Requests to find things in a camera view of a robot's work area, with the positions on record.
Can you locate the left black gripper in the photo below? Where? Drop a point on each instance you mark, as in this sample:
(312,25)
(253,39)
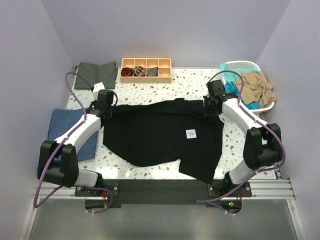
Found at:
(93,103)

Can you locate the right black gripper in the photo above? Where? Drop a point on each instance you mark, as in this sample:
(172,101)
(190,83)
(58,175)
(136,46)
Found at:
(206,111)

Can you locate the black t-shirt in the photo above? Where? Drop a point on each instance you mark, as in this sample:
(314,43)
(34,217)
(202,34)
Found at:
(167,131)

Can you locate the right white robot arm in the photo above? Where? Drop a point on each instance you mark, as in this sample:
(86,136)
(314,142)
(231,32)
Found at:
(263,146)

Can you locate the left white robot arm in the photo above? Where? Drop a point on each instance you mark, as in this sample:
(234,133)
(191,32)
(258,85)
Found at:
(58,161)

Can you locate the teal t-shirt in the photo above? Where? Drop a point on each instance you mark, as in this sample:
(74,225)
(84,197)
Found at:
(230,87)

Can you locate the folded grey-green t-shirt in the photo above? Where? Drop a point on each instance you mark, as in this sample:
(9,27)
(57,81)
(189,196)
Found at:
(104,73)

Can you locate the white laundry basket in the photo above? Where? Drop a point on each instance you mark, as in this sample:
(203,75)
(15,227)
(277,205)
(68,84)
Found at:
(241,66)

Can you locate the red black small item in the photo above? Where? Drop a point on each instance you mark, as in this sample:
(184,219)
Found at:
(127,72)

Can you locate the folded blue t-shirt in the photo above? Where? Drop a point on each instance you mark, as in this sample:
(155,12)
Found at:
(79,130)

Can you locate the tan t-shirt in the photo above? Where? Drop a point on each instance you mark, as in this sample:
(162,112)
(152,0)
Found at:
(257,89)

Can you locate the brown patterned small item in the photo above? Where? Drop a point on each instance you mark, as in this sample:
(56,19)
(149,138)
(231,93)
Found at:
(139,71)

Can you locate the wooden compartment tray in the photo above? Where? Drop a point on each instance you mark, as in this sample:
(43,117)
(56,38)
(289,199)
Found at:
(164,73)

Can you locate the dark grey small item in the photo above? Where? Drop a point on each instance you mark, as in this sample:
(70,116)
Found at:
(152,72)

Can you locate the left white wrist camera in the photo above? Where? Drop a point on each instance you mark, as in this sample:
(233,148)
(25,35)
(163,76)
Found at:
(96,88)

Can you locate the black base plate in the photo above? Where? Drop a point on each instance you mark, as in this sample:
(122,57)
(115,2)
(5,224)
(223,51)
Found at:
(117,192)

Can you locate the aluminium rail frame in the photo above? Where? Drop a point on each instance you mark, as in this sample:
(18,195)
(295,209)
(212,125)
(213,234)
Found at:
(269,214)

